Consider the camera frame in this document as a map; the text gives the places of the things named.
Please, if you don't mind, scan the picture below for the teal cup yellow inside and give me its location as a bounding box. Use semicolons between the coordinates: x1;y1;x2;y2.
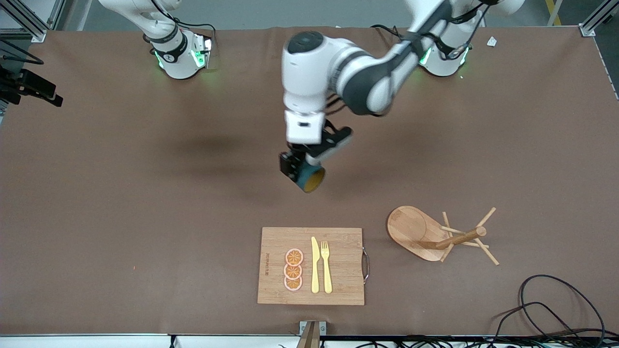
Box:
296;162;326;194

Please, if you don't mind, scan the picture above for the yellow plastic knife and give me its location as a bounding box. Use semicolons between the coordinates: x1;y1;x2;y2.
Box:
310;236;321;294

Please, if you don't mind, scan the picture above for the yellow plastic fork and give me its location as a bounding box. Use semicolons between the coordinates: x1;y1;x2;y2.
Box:
321;241;333;294

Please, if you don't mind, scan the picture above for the wooden mug tree stand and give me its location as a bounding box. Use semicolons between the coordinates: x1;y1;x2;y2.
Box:
387;205;500;265

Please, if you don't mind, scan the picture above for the large table cover mat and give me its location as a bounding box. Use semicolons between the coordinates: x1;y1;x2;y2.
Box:
0;27;619;337

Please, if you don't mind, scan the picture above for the aluminium frame profile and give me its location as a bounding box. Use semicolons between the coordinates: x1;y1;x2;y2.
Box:
0;0;66;43
579;0;619;37

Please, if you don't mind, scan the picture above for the wooden cutting board metal handle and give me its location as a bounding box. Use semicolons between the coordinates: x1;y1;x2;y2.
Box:
257;227;370;306

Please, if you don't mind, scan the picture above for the black arm base cable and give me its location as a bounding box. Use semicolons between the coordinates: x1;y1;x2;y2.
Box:
150;0;216;46
371;24;406;48

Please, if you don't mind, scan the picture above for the aluminium post with bracket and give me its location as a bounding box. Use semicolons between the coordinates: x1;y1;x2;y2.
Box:
296;320;327;348

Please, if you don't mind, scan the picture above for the black looped cable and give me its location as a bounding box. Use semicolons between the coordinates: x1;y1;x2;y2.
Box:
493;302;586;341
518;275;606;341

